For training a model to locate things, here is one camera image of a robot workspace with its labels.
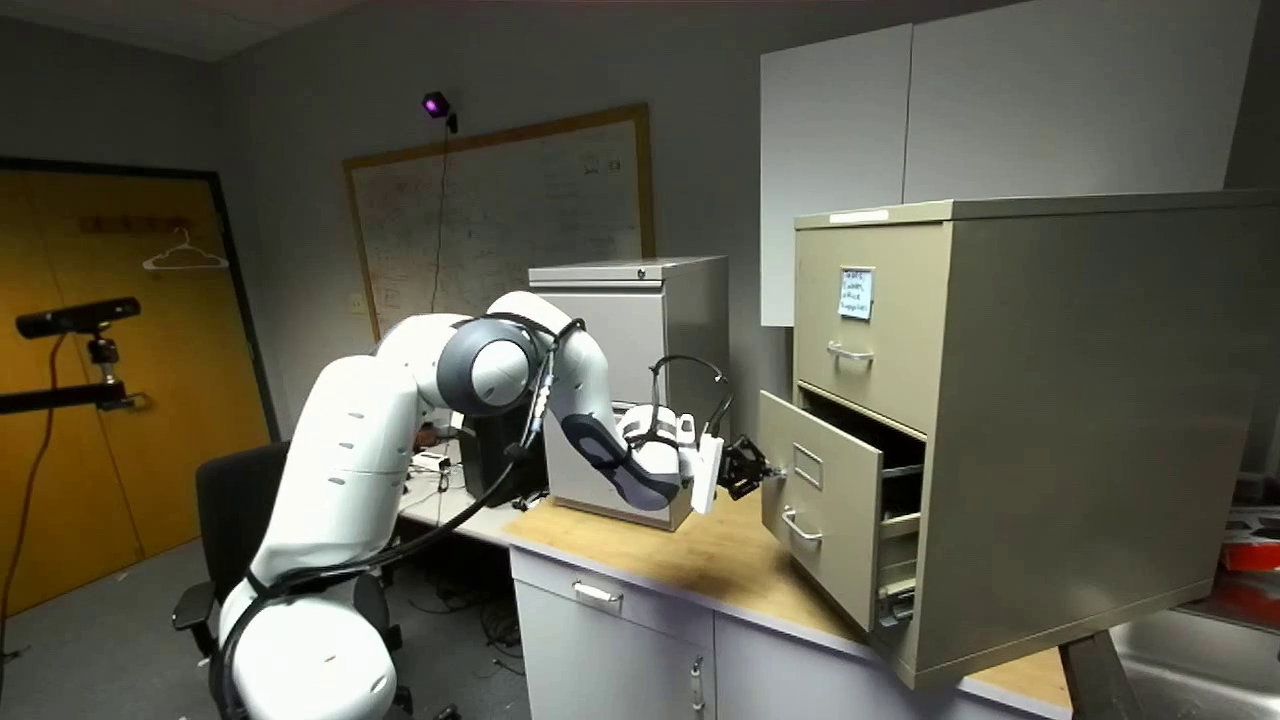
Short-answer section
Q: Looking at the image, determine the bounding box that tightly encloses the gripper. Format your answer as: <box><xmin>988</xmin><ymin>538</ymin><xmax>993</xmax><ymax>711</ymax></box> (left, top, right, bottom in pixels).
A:
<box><xmin>719</xmin><ymin>436</ymin><xmax>786</xmax><ymax>501</ymax></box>

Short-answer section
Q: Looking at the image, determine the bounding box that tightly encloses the beige drawer with note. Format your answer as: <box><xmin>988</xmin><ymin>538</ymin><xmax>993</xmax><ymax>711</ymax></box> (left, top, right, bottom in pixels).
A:
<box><xmin>793</xmin><ymin>221</ymin><xmax>952</xmax><ymax>437</ymax></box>

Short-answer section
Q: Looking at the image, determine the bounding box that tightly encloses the white counter drawer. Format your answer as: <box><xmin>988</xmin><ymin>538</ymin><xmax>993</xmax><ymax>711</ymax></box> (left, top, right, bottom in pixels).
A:
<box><xmin>509</xmin><ymin>547</ymin><xmax>717</xmax><ymax>652</ymax></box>

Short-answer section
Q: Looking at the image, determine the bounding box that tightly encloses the grey file cabinet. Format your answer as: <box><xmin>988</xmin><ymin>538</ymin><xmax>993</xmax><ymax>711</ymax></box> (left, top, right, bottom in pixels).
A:
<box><xmin>528</xmin><ymin>255</ymin><xmax>732</xmax><ymax>532</ymax></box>

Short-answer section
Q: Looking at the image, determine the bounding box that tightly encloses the beige file cabinet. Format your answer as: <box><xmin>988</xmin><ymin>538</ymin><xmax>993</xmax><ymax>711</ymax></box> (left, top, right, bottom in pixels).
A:
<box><xmin>757</xmin><ymin>190</ymin><xmax>1280</xmax><ymax>693</ymax></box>

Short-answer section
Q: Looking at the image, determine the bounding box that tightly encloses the blue paper note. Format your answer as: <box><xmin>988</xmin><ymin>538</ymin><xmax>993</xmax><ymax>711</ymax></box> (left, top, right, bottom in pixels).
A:
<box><xmin>837</xmin><ymin>266</ymin><xmax>877</xmax><ymax>322</ymax></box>

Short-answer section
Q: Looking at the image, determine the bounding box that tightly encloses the white counter door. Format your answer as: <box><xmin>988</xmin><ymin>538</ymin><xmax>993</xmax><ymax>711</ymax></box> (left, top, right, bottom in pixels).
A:
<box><xmin>714</xmin><ymin>614</ymin><xmax>1041</xmax><ymax>720</ymax></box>
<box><xmin>511</xmin><ymin>580</ymin><xmax>717</xmax><ymax>720</ymax></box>

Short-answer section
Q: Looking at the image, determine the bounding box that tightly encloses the wood framed whiteboard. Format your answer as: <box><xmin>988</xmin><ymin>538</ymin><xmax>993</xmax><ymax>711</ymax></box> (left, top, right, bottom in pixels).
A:
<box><xmin>343</xmin><ymin>102</ymin><xmax>657</xmax><ymax>343</ymax></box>

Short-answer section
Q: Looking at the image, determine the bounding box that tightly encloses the steel sink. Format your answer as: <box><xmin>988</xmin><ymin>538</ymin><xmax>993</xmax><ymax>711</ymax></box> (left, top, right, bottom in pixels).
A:
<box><xmin>1108</xmin><ymin>608</ymin><xmax>1280</xmax><ymax>720</ymax></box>

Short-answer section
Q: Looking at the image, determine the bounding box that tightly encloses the red box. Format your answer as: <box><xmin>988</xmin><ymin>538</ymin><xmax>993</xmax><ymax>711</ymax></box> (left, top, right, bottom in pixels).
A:
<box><xmin>1212</xmin><ymin>508</ymin><xmax>1280</xmax><ymax>629</ymax></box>

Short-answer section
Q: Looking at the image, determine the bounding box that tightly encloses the black office chair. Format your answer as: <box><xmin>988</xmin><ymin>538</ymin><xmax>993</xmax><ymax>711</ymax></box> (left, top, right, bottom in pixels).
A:
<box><xmin>171</xmin><ymin>440</ymin><xmax>413</xmax><ymax>713</ymax></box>

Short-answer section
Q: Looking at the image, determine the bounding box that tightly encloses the yellow door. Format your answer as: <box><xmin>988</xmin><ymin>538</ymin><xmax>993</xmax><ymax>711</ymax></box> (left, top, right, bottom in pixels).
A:
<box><xmin>0</xmin><ymin>158</ymin><xmax>282</xmax><ymax>618</ymax></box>

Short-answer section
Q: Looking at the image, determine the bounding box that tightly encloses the white clothes hanger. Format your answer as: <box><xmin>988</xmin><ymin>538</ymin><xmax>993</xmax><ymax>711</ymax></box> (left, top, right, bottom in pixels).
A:
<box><xmin>141</xmin><ymin>227</ymin><xmax>230</xmax><ymax>273</ymax></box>

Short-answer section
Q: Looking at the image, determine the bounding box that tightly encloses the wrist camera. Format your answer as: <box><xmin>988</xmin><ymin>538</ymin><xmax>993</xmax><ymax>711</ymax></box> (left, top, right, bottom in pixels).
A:
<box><xmin>690</xmin><ymin>432</ymin><xmax>726</xmax><ymax>517</ymax></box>

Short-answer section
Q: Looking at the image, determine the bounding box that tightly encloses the black cable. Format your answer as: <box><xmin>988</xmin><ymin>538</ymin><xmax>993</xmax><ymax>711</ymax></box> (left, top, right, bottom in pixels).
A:
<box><xmin>431</xmin><ymin>130</ymin><xmax>452</xmax><ymax>313</ymax></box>

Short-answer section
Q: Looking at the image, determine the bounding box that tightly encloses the white wall cabinet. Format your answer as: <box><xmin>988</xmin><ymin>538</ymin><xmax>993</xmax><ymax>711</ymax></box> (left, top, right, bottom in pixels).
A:
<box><xmin>759</xmin><ymin>0</ymin><xmax>1263</xmax><ymax>329</ymax></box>

